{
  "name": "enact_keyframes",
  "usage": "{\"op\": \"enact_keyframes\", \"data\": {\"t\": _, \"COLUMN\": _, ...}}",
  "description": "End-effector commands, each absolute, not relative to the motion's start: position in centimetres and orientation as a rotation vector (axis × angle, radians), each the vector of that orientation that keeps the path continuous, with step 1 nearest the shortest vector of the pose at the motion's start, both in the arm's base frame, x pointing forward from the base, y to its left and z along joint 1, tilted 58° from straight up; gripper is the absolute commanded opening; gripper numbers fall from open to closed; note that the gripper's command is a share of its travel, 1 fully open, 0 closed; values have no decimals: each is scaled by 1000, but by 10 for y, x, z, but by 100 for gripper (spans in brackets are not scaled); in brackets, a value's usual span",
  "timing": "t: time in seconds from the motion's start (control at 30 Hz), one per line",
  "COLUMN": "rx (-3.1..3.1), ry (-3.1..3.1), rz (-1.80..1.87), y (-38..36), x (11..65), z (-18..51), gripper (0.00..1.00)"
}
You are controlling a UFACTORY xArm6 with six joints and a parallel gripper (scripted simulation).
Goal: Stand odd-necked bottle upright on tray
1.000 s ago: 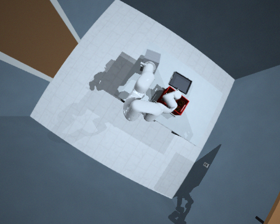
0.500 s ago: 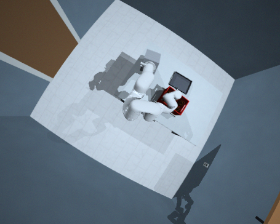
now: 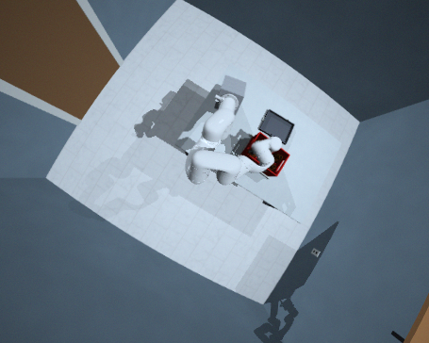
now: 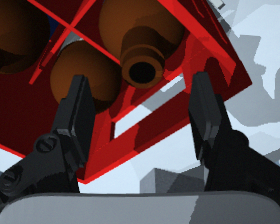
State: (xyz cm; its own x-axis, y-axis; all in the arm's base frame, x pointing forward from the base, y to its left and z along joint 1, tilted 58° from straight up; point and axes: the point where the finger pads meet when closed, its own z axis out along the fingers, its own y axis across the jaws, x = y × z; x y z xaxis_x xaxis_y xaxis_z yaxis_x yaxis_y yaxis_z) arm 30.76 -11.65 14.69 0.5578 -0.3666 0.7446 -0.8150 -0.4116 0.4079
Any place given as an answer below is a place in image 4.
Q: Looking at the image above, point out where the red plastic crate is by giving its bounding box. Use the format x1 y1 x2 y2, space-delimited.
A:
0 0 253 184

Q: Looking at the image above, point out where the brown bottle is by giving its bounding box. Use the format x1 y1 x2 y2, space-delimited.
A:
0 0 60 75
98 0 185 89
50 31 122 115

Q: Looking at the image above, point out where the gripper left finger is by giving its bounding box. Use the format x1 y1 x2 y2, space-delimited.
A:
0 75 96 213

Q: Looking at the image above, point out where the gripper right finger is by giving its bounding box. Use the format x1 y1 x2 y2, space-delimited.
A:
188 71 280 206

